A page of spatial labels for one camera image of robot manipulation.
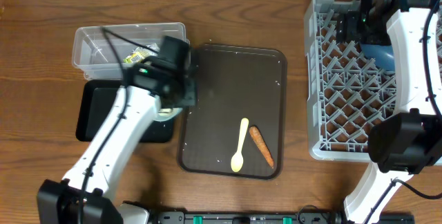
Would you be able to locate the blue plate bowl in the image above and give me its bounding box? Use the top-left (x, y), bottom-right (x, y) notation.
top-left (361, 44), bottom-right (395, 72)

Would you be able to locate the small bowl of rice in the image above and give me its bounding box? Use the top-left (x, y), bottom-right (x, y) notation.
top-left (154, 108), bottom-right (182, 122)

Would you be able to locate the yellow green snack wrapper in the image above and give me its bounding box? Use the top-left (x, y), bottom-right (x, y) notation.
top-left (123, 49), bottom-right (157, 64)

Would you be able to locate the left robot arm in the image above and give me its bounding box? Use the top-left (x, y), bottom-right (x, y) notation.
top-left (37, 36), bottom-right (197, 223)

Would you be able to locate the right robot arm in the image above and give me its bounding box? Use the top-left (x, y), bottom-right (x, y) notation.
top-left (336, 0), bottom-right (441, 223)

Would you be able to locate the grey dishwasher rack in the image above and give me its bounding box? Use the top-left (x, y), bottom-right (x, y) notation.
top-left (304, 0), bottom-right (434, 162)

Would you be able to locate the clear plastic waste bin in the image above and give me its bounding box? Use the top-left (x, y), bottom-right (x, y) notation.
top-left (72, 22), bottom-right (190, 80)

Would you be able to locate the black waste tray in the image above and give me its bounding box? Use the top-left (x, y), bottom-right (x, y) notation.
top-left (75, 80), bottom-right (174, 143)

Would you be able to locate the dark brown serving tray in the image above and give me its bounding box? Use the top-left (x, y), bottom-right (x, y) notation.
top-left (177, 44), bottom-right (287, 180)

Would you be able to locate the orange carrot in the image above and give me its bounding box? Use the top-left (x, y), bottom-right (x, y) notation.
top-left (249, 126), bottom-right (274, 169)

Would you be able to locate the yellow plastic spoon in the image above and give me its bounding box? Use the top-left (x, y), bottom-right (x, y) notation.
top-left (231, 118), bottom-right (249, 173)

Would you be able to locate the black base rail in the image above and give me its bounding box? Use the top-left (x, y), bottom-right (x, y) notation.
top-left (117, 210), bottom-right (416, 224)

